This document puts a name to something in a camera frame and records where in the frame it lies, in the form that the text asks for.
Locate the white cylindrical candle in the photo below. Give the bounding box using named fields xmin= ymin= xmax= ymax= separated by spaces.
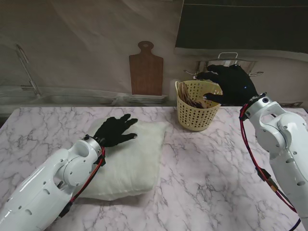
xmin=169 ymin=78 xmax=179 ymax=101

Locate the red black right arm cable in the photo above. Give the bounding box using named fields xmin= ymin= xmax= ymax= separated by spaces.
xmin=238 ymin=103 xmax=303 ymax=231

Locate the red black left arm cable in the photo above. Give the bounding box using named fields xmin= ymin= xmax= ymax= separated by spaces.
xmin=59 ymin=146 xmax=107 ymax=218

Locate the steel kitchen sink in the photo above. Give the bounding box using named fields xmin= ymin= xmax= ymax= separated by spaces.
xmin=0 ymin=92 xmax=120 ymax=106

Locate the brown pillowcase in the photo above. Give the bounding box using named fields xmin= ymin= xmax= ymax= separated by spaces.
xmin=178 ymin=81 xmax=218 ymax=109

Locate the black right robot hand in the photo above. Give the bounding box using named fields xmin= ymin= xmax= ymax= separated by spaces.
xmin=194 ymin=64 xmax=259 ymax=106

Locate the chrome kitchen faucet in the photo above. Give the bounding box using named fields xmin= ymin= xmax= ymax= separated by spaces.
xmin=15 ymin=44 xmax=43 ymax=97

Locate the dark range hood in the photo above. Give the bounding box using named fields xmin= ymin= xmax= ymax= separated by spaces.
xmin=175 ymin=0 xmax=308 ymax=53

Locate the yellow perforated laundry basket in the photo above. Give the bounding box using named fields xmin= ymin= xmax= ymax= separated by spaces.
xmin=175 ymin=80 xmax=224 ymax=132

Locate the stack of white plates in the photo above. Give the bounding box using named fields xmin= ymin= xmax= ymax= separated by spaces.
xmin=123 ymin=94 xmax=169 ymax=104

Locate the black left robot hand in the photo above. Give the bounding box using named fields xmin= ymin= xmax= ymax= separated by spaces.
xmin=93 ymin=114 xmax=139 ymax=148

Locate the red black arm cable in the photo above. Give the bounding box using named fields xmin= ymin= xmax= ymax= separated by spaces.
xmin=59 ymin=146 xmax=107 ymax=218
xmin=238 ymin=103 xmax=303 ymax=231

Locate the black stove grate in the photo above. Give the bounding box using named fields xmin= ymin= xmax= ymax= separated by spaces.
xmin=280 ymin=101 xmax=304 ymax=108

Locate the white pillow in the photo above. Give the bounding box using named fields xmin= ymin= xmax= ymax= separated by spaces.
xmin=77 ymin=117 xmax=167 ymax=201

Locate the brown wooden cutting board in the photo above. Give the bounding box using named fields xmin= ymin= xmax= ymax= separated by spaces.
xmin=128 ymin=40 xmax=164 ymax=96

